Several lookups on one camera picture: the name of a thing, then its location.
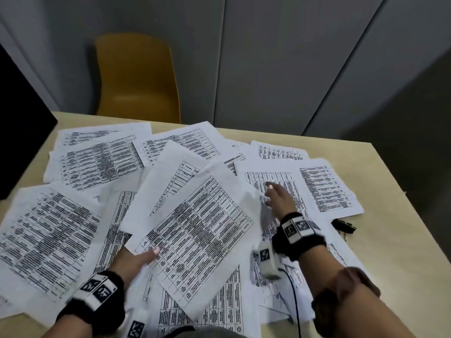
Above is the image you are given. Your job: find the person's right hand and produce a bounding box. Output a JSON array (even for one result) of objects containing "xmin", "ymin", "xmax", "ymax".
[{"xmin": 263, "ymin": 184, "xmax": 299, "ymax": 221}]

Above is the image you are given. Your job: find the person's left hand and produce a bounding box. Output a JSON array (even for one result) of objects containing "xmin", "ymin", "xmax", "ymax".
[{"xmin": 109, "ymin": 246, "xmax": 161, "ymax": 284}]

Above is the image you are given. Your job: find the black binder clip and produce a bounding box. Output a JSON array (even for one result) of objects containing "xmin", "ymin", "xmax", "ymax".
[{"xmin": 331, "ymin": 218, "xmax": 357, "ymax": 236}]

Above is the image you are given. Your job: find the white paper sheet with table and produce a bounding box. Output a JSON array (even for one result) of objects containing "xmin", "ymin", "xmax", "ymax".
[{"xmin": 125, "ymin": 161, "xmax": 264, "ymax": 322}]

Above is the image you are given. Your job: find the stack of printed paper sheets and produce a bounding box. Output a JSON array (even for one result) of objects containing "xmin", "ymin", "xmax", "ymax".
[{"xmin": 0, "ymin": 121, "xmax": 365, "ymax": 338}]

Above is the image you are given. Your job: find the person's right forearm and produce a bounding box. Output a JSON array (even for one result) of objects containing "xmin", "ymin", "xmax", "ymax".
[{"xmin": 297, "ymin": 239, "xmax": 423, "ymax": 338}]

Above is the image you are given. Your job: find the person's grey clothing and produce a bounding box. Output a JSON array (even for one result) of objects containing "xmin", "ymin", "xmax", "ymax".
[{"xmin": 165, "ymin": 325, "xmax": 247, "ymax": 338}]

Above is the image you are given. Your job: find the black left wristband with markers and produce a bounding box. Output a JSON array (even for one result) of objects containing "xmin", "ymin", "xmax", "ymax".
[{"xmin": 56, "ymin": 270, "xmax": 126, "ymax": 337}]

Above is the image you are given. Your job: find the brown scrunchie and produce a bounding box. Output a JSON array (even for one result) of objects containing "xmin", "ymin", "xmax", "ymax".
[{"xmin": 311, "ymin": 267, "xmax": 381, "ymax": 328}]

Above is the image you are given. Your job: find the black computer tower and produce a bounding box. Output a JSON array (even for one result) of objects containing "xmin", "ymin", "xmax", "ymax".
[{"xmin": 0, "ymin": 44, "xmax": 59, "ymax": 201}]

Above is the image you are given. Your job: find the yellow plastic chair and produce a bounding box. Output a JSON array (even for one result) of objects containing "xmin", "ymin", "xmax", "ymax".
[{"xmin": 94, "ymin": 33, "xmax": 182, "ymax": 124}]

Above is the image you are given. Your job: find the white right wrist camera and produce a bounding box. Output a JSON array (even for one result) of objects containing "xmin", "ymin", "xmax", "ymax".
[{"xmin": 252, "ymin": 241, "xmax": 282, "ymax": 280}]

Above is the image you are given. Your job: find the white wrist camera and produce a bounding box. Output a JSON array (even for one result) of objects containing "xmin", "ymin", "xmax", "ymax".
[
  {"xmin": 252, "ymin": 241, "xmax": 282, "ymax": 280},
  {"xmin": 125, "ymin": 307, "xmax": 148, "ymax": 338}
]

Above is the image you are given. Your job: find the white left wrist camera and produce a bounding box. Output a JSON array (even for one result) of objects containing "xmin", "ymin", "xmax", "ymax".
[{"xmin": 125, "ymin": 307, "xmax": 148, "ymax": 338}]

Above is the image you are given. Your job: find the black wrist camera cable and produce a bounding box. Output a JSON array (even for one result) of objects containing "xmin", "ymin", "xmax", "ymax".
[{"xmin": 280, "ymin": 267, "xmax": 302, "ymax": 326}]

